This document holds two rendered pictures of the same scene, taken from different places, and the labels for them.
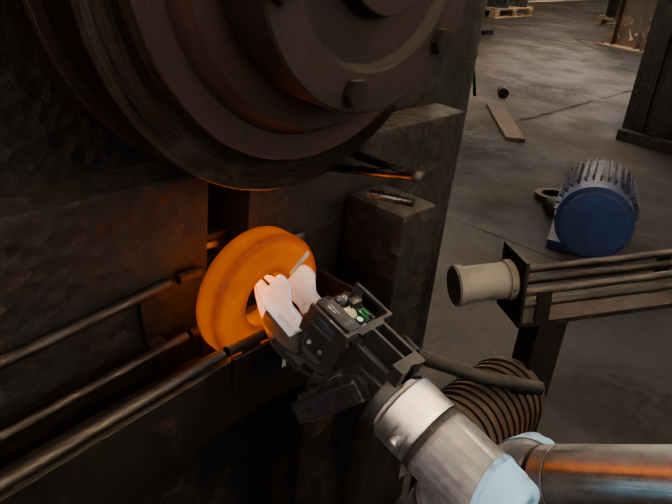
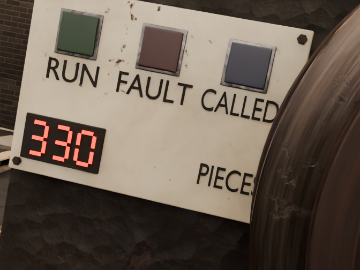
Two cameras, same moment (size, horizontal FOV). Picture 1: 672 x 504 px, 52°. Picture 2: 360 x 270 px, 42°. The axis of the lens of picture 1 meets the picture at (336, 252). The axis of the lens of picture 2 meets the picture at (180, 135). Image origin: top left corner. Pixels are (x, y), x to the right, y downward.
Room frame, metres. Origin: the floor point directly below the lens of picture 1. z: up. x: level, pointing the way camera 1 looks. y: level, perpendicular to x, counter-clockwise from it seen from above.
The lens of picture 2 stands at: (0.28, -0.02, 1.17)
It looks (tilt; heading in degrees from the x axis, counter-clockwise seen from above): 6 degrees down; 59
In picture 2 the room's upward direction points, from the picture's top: 11 degrees clockwise
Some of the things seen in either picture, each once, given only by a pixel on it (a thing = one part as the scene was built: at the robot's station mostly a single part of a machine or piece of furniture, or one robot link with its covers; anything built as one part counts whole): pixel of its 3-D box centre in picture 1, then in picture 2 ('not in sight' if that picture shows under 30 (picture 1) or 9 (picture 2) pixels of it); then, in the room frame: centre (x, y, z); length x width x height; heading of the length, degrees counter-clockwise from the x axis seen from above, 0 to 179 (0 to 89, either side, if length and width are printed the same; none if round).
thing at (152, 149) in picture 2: not in sight; (152, 103); (0.48, 0.37, 1.15); 0.26 x 0.02 x 0.18; 141
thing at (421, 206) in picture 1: (379, 276); not in sight; (0.87, -0.06, 0.68); 0.11 x 0.08 x 0.24; 51
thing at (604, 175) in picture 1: (596, 205); not in sight; (2.68, -1.03, 0.17); 0.57 x 0.31 x 0.34; 161
